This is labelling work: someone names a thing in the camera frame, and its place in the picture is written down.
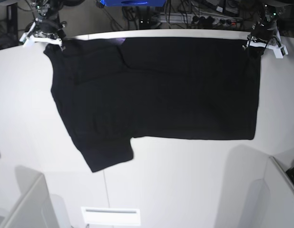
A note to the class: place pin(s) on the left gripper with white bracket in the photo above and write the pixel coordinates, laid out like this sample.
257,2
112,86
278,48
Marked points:
265,35

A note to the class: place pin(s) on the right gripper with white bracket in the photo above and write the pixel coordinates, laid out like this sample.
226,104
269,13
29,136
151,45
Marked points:
44,31

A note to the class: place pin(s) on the black T-shirt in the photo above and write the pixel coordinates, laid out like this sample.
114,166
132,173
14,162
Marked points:
109,91

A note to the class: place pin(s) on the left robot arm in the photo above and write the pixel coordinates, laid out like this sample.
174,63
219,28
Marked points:
271,10

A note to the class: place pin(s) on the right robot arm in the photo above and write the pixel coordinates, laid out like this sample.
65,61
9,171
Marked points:
46,9

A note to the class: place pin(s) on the blue box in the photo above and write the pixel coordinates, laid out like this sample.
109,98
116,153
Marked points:
139,3

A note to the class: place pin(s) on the white partition left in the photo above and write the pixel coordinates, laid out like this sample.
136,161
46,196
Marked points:
33,209

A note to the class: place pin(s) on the white partition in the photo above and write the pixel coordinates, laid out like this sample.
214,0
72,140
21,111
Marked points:
282,196
33,209

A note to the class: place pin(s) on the white partition right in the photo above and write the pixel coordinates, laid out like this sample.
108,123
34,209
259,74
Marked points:
282,196

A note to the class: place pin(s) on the white slotted tray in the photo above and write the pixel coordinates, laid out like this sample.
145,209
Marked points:
111,217

